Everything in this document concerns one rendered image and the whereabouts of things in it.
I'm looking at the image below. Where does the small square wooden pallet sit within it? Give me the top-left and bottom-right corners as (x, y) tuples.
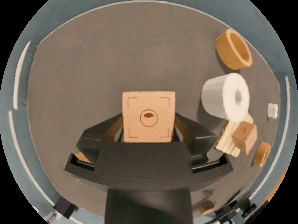
(213, 111), (252, 156)

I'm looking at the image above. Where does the orange-brown open cup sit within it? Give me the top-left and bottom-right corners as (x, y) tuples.
(215, 30), (250, 70)

